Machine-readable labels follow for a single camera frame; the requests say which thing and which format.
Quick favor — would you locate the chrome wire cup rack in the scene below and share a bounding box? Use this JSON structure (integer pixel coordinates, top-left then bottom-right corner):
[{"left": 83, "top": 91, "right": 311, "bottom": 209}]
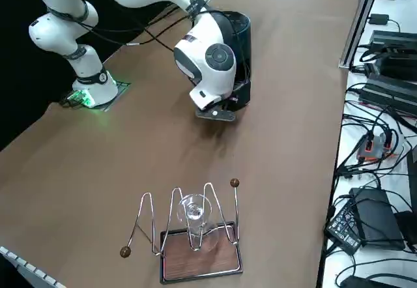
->
[{"left": 119, "top": 177, "right": 242, "bottom": 259}]

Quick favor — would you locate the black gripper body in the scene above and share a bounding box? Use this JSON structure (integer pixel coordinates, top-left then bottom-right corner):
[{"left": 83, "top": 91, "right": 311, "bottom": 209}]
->
[{"left": 195, "top": 100, "right": 237, "bottom": 122}]

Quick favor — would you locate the flat black device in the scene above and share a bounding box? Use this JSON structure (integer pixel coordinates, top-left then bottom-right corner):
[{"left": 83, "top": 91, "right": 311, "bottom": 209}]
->
[{"left": 370, "top": 29, "right": 417, "bottom": 57}]

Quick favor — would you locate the wooden tray with black rim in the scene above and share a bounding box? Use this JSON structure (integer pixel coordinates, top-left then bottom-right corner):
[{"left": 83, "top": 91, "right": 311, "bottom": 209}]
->
[{"left": 159, "top": 221, "right": 244, "bottom": 285}]

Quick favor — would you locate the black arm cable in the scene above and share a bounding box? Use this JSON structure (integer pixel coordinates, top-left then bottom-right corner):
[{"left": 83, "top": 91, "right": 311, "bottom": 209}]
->
[
  {"left": 107, "top": 0, "right": 177, "bottom": 53},
  {"left": 78, "top": 6, "right": 209, "bottom": 46}
]

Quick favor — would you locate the small black power adapter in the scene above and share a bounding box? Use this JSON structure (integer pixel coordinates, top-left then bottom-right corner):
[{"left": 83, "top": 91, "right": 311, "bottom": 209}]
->
[{"left": 368, "top": 14, "right": 390, "bottom": 25}]

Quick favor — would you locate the black finned power supply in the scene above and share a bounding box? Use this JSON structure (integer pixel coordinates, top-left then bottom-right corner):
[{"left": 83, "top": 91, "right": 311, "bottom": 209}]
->
[{"left": 359, "top": 72, "right": 417, "bottom": 117}]

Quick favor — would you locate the large black power brick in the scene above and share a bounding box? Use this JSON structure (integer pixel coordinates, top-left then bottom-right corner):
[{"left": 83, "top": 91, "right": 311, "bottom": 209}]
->
[{"left": 349, "top": 187, "right": 407, "bottom": 252}]

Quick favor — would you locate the black adapter with white label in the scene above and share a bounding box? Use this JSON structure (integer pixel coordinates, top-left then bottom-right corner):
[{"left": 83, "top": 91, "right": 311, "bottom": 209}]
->
[{"left": 323, "top": 207, "right": 363, "bottom": 255}]

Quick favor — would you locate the white power strip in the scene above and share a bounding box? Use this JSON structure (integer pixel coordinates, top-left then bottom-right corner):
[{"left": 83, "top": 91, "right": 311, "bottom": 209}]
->
[{"left": 0, "top": 245, "right": 66, "bottom": 288}]

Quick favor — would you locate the grey and orange hub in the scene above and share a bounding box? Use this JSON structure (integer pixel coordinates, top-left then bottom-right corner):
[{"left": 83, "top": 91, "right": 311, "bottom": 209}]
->
[{"left": 356, "top": 132, "right": 405, "bottom": 162}]

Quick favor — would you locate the black device with cables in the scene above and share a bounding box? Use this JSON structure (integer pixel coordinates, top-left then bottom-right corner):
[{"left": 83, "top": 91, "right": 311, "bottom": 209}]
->
[{"left": 364, "top": 48, "right": 417, "bottom": 81}]

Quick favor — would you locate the aluminium post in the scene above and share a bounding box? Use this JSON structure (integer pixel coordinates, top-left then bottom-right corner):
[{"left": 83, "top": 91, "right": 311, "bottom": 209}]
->
[{"left": 338, "top": 0, "right": 385, "bottom": 70}]

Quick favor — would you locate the clear drinking glass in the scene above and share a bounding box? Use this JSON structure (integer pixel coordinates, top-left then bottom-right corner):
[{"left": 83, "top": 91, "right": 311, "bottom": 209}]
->
[{"left": 175, "top": 194, "right": 220, "bottom": 253}]

